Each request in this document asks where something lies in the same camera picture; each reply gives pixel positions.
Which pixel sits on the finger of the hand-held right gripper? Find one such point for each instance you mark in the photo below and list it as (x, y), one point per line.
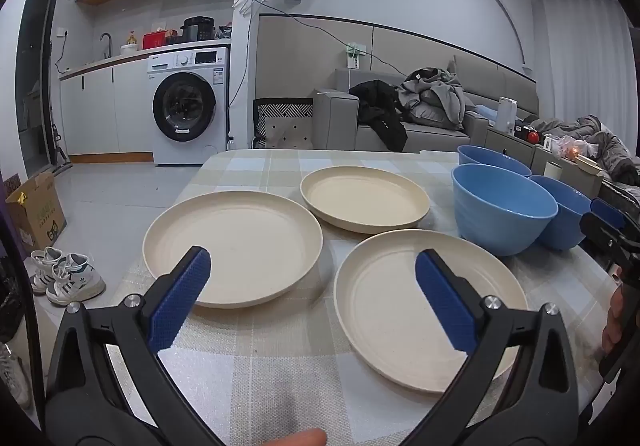
(606, 213)
(602, 231)

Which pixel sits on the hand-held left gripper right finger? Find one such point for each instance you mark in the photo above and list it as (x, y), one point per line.
(445, 306)

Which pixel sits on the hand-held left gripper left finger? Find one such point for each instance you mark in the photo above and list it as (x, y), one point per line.
(180, 298)

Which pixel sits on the dark blue bowl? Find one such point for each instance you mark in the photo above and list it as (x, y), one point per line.
(567, 221)
(487, 158)

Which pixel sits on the beige plate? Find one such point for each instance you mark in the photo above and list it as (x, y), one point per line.
(365, 198)
(250, 241)
(380, 306)

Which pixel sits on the light blue ribbed bowl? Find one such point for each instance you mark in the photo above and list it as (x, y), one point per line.
(500, 221)

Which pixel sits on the person's right hand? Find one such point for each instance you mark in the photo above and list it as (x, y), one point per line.
(612, 326)

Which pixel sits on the person's left hand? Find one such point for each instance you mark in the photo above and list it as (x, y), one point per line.
(300, 439)

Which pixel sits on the white cup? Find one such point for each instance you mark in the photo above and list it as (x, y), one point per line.
(553, 171)

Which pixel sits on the grey blanket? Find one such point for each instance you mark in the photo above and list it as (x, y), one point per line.
(600, 136)

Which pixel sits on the white sneaker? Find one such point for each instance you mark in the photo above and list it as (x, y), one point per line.
(42, 271)
(75, 281)

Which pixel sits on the red round object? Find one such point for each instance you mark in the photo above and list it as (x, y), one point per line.
(533, 136)

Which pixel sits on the white appliance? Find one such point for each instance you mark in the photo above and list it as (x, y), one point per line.
(507, 113)

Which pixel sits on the white washing machine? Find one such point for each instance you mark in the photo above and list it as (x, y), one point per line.
(200, 146)

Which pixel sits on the white curtain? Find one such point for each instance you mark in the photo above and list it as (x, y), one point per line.
(580, 61)

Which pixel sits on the cardboard box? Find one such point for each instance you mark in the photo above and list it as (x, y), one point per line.
(40, 216)

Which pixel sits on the grey sofa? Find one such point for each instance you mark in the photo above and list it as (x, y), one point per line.
(440, 136)

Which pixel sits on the grey clothes pile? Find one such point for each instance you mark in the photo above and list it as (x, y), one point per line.
(440, 96)

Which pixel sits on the white base cabinets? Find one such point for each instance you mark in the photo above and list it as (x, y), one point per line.
(100, 111)

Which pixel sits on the black jacket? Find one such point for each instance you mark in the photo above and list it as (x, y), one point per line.
(380, 111)

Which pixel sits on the white pot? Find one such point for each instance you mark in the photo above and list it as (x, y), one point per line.
(130, 47)

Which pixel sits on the red box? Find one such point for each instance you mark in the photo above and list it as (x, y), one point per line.
(154, 41)

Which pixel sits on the kitchen faucet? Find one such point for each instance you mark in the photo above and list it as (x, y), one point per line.
(106, 43)

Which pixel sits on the black pressure cooker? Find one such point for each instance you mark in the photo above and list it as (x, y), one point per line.
(197, 28)

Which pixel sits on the dark glass door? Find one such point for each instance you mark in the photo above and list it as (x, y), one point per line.
(37, 66)

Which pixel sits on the wall socket with charger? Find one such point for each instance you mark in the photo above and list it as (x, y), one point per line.
(356, 53)

